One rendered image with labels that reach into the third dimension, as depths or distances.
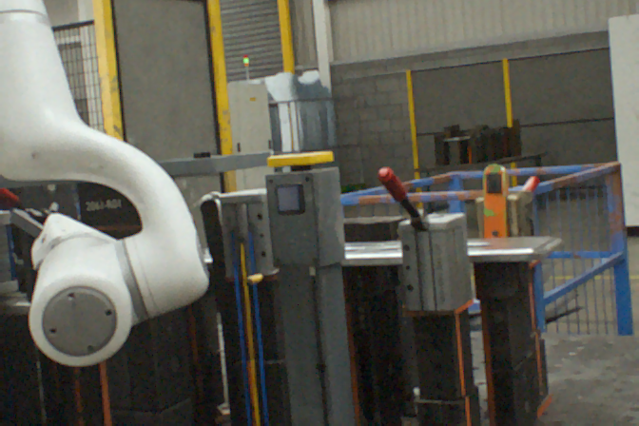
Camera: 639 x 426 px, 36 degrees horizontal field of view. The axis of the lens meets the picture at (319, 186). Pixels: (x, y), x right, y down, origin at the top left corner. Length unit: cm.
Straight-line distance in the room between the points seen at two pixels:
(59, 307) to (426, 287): 57
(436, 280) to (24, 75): 59
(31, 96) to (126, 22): 397
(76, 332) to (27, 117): 20
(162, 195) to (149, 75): 408
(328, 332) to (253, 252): 24
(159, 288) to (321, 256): 31
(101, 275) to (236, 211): 55
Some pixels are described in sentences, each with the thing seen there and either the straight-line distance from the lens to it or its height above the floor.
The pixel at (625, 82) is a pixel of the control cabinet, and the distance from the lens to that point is 936.
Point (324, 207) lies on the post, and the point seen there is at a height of 110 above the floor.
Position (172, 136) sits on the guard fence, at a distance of 507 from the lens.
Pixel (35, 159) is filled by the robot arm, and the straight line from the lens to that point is 92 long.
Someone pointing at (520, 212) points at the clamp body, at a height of 103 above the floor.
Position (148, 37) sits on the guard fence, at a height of 174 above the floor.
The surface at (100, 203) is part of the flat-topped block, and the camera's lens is 130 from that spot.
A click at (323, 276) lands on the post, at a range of 116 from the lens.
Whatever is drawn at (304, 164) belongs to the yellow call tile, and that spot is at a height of 115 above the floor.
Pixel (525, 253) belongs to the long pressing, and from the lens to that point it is 135.
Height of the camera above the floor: 118
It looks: 3 degrees down
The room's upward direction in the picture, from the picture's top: 5 degrees counter-clockwise
